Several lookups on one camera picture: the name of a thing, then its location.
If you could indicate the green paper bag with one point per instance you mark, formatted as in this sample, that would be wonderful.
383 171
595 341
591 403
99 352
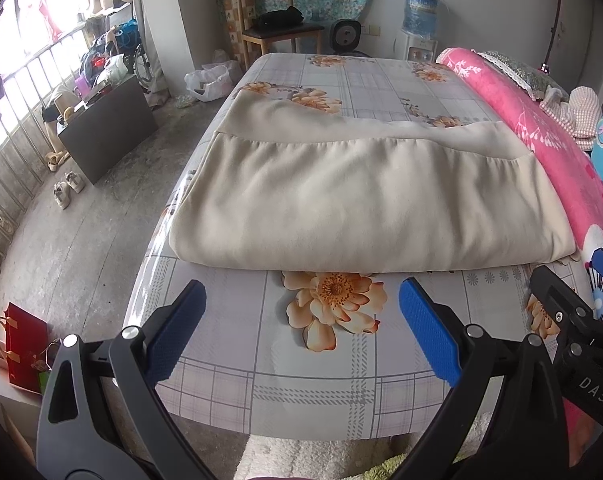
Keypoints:
43 381

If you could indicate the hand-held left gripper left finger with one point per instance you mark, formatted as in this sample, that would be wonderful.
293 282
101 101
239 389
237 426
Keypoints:
176 330

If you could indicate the beige curtain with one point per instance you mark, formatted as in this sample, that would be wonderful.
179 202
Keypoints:
151 35

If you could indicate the white water dispenser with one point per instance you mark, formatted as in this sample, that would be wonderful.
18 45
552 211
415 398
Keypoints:
414 50

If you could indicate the white fluffy cloth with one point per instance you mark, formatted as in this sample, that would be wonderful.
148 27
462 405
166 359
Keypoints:
306 455

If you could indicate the dark grey cabinet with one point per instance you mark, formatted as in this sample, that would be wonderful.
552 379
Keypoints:
109 130

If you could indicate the blue water jug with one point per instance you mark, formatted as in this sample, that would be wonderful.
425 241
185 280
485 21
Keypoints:
421 10

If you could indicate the wall socket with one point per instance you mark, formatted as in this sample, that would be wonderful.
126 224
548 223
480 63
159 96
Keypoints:
371 28

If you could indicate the pile of bags and clothes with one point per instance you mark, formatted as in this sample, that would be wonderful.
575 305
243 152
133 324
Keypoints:
109 55

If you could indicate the pink floral blanket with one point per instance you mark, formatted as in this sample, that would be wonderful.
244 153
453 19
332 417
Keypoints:
531 125

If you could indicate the bed with floral sheet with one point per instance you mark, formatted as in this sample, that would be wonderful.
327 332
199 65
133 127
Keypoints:
381 80

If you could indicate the patterned tall box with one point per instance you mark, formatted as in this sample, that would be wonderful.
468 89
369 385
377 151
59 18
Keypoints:
229 20

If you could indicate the beige zip jacket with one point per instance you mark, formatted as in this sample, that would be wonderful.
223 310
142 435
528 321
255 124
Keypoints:
356 200

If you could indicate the wooden chair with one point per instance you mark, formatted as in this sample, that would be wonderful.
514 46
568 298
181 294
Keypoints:
281 35

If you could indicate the metal window railing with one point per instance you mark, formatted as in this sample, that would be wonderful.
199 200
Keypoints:
21 110

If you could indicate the checkered cloth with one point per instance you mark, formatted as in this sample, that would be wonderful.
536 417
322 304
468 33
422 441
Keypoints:
581 110

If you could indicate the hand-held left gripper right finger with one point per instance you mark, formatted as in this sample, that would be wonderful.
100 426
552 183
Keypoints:
429 330

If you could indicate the red paper bag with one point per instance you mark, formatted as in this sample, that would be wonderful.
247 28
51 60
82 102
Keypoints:
26 350

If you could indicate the pink hanging garment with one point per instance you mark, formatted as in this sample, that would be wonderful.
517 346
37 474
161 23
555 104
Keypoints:
44 10

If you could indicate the black bag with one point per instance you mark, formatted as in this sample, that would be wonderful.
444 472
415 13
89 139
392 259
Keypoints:
280 17

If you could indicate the lace-trimmed pillow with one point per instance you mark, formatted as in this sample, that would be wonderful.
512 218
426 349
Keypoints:
521 72

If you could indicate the beige slippers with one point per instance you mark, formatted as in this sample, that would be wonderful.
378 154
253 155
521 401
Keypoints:
56 160

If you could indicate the white plastic bag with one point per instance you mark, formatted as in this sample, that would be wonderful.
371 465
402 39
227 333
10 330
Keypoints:
211 82

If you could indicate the black round fan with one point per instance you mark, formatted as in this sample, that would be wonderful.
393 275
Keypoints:
346 35

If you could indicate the purple cup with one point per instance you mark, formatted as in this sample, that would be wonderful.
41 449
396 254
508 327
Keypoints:
82 86

